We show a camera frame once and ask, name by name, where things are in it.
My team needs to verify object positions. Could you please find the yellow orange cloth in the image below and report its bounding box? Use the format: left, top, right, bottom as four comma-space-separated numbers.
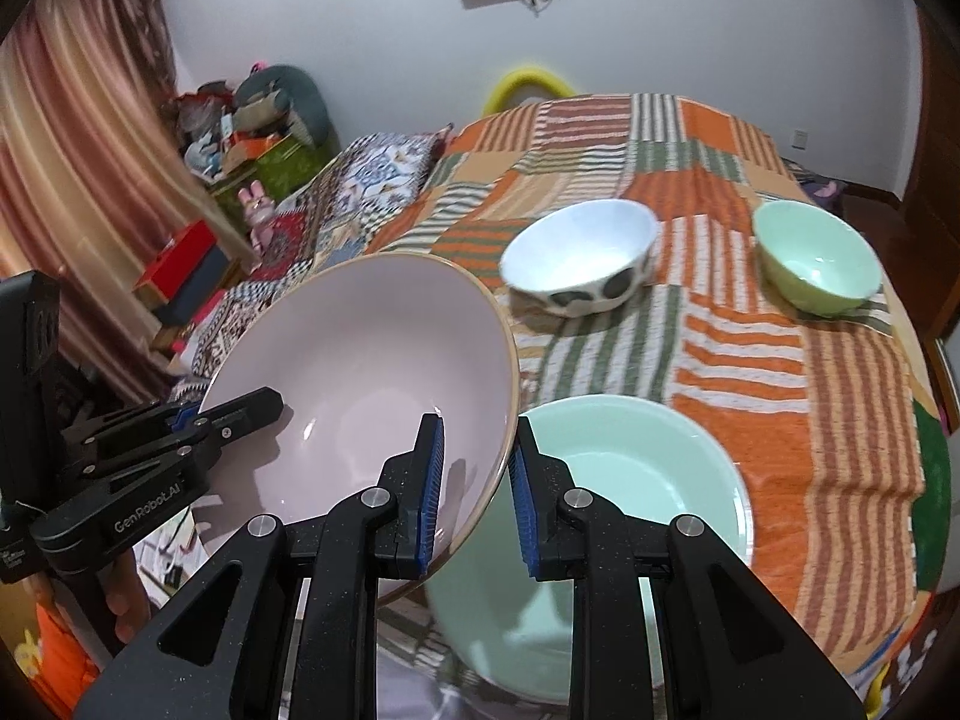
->
15, 600, 102, 713

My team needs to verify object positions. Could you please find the yellow foam tube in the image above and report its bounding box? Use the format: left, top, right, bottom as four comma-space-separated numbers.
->
484, 64, 575, 117

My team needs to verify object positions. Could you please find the dark grey box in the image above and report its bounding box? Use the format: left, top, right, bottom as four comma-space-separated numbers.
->
154, 247, 230, 323

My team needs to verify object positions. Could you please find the floral patterned blanket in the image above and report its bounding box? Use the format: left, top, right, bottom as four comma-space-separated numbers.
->
169, 131, 455, 406

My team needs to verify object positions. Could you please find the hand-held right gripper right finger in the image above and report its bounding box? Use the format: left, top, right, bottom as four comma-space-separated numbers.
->
506, 435, 867, 720

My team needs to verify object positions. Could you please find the grey plush cushion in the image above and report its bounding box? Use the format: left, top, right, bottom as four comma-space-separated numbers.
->
232, 64, 335, 147

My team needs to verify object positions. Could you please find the pink bowl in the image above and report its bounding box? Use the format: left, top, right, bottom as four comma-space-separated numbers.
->
199, 253, 522, 605

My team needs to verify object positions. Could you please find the red box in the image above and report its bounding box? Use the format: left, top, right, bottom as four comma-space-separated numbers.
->
133, 221, 218, 293

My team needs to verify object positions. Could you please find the pink rabbit toy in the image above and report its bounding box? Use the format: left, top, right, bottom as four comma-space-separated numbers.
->
238, 181, 278, 248

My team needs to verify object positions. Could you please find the dark cloth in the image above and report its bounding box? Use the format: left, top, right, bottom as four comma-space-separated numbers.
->
795, 172, 845, 203

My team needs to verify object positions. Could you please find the pile of assorted clutter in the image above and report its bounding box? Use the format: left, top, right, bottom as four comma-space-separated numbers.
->
176, 79, 293, 181

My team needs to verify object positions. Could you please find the pale green plate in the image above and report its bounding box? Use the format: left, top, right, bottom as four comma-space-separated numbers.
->
424, 394, 755, 698

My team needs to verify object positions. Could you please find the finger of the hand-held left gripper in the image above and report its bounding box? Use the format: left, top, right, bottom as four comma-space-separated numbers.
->
64, 399, 202, 458
82, 386, 286, 500

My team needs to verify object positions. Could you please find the striped brown curtain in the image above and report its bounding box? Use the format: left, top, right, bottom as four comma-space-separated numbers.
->
0, 0, 256, 406

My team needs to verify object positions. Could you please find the pale green bowl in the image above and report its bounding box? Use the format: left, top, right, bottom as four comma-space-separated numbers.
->
752, 200, 884, 317

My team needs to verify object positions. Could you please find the white spotted bowl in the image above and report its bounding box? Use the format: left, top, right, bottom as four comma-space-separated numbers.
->
500, 199, 661, 318

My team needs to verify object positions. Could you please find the orange striped patchwork blanket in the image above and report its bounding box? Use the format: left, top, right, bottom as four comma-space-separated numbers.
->
367, 94, 946, 676

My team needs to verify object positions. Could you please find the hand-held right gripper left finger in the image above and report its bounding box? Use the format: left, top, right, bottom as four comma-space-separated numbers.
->
71, 412, 451, 720

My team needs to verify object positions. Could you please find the person's left hand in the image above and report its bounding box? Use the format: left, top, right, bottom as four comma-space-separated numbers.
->
105, 547, 162, 646

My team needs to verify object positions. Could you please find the green box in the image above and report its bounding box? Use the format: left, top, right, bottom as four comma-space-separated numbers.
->
210, 136, 331, 203

